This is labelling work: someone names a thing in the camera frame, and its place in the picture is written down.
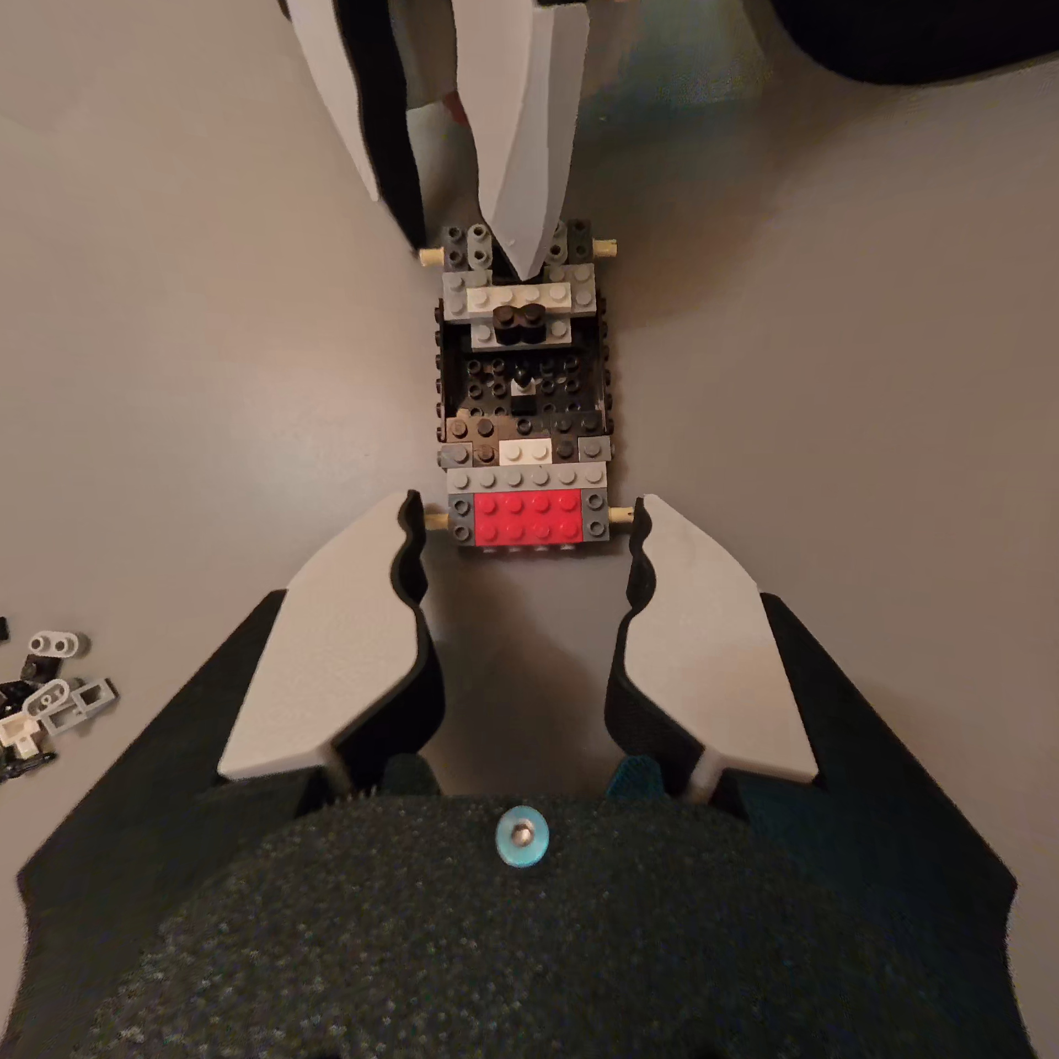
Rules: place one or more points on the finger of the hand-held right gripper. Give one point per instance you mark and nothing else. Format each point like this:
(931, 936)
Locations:
(529, 124)
(327, 66)

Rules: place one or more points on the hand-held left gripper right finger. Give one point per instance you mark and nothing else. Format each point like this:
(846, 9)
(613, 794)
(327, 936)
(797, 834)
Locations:
(711, 653)

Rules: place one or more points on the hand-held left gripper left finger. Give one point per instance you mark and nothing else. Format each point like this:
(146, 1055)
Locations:
(331, 653)

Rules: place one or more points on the white narrow long plate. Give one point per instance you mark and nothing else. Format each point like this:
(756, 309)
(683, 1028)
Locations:
(496, 298)

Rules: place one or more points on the toy brick car chassis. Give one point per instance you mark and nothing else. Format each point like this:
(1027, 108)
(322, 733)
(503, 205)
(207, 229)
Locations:
(529, 513)

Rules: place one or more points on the grey desk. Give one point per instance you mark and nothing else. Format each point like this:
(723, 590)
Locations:
(827, 414)

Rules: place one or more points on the scattered small brick pieces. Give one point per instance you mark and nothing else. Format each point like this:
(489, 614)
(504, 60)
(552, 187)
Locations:
(58, 703)

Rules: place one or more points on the black quilted pad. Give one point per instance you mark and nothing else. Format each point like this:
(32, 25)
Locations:
(910, 33)

